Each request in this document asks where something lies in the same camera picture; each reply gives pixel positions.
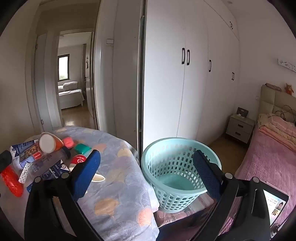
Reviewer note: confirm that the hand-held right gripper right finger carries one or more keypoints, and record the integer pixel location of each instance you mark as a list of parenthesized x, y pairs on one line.
[(208, 176)]

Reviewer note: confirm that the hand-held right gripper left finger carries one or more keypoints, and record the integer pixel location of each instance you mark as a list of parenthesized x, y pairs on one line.
[(85, 176)]

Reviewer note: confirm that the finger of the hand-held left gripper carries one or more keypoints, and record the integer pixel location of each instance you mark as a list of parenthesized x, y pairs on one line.
[(4, 160)]

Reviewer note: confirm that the blue printed carton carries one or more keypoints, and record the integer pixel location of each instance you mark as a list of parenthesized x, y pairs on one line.
[(23, 150)]

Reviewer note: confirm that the white polka dot paper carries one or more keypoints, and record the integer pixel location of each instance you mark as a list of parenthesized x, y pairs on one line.
[(24, 173)]

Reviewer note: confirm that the green gel packet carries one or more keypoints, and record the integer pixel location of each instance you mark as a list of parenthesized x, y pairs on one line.
[(82, 149)]

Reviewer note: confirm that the teal plastic laundry basket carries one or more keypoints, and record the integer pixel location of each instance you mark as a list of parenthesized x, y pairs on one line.
[(180, 162)]

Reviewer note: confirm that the white plastic piece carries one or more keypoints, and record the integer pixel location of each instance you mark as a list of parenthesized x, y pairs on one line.
[(98, 178)]

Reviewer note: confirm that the red round container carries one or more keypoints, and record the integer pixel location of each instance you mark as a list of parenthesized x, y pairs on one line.
[(78, 160)]

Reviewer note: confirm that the orange-red plastic bag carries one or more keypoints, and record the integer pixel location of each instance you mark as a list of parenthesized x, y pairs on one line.
[(12, 183)]

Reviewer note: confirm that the dark blue printed packet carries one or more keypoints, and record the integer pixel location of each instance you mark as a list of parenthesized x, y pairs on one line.
[(54, 172)]

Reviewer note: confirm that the pink gel packet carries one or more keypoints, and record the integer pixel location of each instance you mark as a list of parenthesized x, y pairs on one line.
[(68, 142)]

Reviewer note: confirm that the paper cup with white lid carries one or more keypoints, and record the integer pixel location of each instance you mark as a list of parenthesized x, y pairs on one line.
[(49, 143)]

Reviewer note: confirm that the grey nightstand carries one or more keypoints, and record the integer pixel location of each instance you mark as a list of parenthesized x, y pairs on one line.
[(239, 129)]

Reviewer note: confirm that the bed with pink blanket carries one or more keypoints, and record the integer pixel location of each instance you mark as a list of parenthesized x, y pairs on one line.
[(266, 162)]

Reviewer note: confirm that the small black device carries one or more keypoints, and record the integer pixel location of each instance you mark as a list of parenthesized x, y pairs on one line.
[(242, 112)]

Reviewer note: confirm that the tablet with lit screen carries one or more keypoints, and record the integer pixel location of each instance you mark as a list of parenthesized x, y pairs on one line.
[(275, 204)]

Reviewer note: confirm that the folded yellow blanket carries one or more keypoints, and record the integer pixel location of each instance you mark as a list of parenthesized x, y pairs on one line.
[(263, 120)]

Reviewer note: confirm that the white sofa bed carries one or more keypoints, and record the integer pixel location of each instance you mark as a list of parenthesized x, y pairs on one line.
[(70, 92)]

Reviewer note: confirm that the white wardrobe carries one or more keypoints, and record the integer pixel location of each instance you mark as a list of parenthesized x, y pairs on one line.
[(192, 92)]

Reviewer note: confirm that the white door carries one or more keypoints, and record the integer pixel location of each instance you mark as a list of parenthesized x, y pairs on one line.
[(46, 81)]

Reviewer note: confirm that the beige padded headboard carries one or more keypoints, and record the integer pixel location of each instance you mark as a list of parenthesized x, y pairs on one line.
[(268, 102)]

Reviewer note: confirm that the dark framed window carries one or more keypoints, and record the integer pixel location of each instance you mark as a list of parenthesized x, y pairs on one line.
[(63, 67)]

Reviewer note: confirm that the patterned pouch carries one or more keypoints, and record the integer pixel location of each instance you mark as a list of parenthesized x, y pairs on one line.
[(273, 87)]

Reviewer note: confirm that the brown stuffed toy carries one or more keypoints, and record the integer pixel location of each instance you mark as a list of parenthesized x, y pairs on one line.
[(289, 89)]

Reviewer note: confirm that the long white wall picture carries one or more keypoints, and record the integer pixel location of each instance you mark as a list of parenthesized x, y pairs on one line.
[(286, 64)]

